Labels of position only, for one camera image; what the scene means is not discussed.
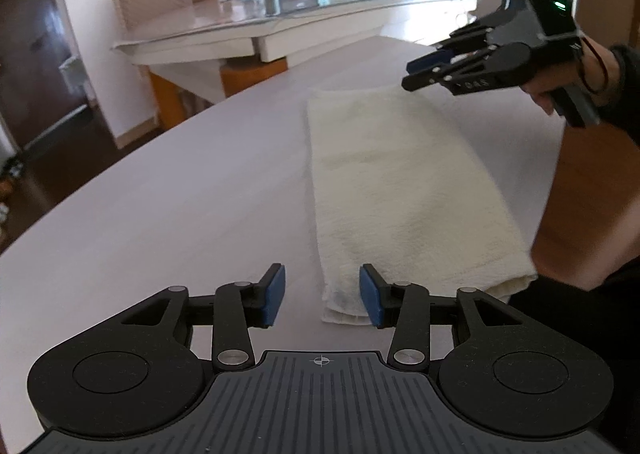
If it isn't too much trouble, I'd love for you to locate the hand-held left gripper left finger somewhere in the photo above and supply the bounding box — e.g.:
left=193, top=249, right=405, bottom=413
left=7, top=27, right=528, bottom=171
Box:
left=121, top=263, right=287, bottom=370

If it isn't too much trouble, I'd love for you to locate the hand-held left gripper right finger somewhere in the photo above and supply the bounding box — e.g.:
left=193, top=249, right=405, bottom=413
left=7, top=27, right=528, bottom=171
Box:
left=359, top=263, right=521, bottom=370

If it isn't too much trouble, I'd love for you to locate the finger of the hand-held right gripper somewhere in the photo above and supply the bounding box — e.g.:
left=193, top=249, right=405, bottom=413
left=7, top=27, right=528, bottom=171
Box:
left=401, top=44, right=501, bottom=92
left=406, top=19, right=493, bottom=76

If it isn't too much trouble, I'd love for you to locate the white towel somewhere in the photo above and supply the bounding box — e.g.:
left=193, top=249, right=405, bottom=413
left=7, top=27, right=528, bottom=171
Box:
left=305, top=87, right=538, bottom=326

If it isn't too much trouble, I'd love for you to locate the person's right forearm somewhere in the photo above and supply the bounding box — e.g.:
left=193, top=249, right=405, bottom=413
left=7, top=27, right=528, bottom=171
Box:
left=597, top=44, right=640, bottom=145

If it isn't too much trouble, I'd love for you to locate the person's right hand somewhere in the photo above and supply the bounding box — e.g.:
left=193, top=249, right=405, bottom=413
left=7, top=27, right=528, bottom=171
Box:
left=522, top=34, right=626, bottom=116

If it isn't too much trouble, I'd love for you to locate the white glass-topped dining table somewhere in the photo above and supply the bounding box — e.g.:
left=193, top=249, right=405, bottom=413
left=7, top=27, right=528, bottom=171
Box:
left=111, top=0, right=481, bottom=130

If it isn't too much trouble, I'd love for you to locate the person's dark clothing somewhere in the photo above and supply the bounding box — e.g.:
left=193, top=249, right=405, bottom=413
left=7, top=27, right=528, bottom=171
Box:
left=507, top=254, right=640, bottom=454

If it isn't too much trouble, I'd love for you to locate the large cardboard box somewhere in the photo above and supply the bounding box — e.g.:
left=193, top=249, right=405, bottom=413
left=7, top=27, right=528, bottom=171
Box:
left=111, top=0, right=193, bottom=31

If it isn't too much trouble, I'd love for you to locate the dark wooden door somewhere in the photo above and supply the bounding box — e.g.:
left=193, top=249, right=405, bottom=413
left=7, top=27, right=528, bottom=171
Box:
left=0, top=0, right=116, bottom=150

